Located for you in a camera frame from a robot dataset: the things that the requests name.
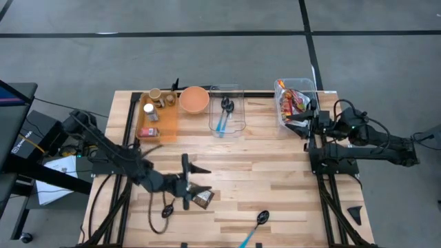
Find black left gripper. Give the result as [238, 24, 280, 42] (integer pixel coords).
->
[160, 153, 214, 211]

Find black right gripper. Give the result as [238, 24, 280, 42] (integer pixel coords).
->
[285, 99, 334, 139]

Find silver seasoning wrapper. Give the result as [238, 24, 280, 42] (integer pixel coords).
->
[191, 185, 215, 210]

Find lime chili ramen packet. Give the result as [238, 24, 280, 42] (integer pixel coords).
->
[282, 88, 310, 116]

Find red yellow ramen packet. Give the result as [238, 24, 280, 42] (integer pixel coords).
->
[277, 79, 289, 104]

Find small red box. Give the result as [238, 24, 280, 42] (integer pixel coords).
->
[139, 126, 161, 138]

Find black spoon with blue handle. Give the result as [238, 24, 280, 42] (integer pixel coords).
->
[215, 96, 230, 134]
[220, 99, 236, 137]
[238, 209, 270, 248]
[161, 203, 176, 220]

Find spice jar with white lid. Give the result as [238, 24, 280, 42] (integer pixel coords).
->
[143, 103, 160, 123]

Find spice jar with tan lid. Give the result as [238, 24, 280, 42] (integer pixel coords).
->
[148, 87, 166, 108]

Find large clear plastic bin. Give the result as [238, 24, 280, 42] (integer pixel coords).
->
[274, 76, 325, 135]

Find small clear plastic bin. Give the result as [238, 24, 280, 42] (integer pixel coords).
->
[207, 83, 246, 138]

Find orange plastic tray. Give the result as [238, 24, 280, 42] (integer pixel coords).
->
[134, 90, 179, 144]

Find orange bowl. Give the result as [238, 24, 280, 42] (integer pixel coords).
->
[178, 85, 210, 115]

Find white paper sheets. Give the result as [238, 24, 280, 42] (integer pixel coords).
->
[35, 154, 79, 207]

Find black computer case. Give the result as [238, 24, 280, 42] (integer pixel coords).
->
[10, 110, 74, 163]

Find black computer monitor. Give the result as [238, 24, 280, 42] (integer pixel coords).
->
[0, 79, 38, 172]

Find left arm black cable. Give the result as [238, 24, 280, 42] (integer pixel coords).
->
[141, 144, 173, 235]

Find black plastic wedge mount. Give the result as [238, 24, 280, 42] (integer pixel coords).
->
[347, 205, 364, 227]

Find thick black cable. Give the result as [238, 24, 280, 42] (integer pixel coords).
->
[88, 174, 114, 242]

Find grey stand with cable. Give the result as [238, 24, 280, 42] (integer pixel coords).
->
[409, 123, 441, 152]

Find black desk frame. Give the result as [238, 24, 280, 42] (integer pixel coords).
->
[0, 151, 93, 242]

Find thin black floor cable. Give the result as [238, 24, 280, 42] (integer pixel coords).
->
[33, 96, 110, 119]

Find yellow cable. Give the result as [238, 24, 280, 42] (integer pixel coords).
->
[19, 133, 46, 154]

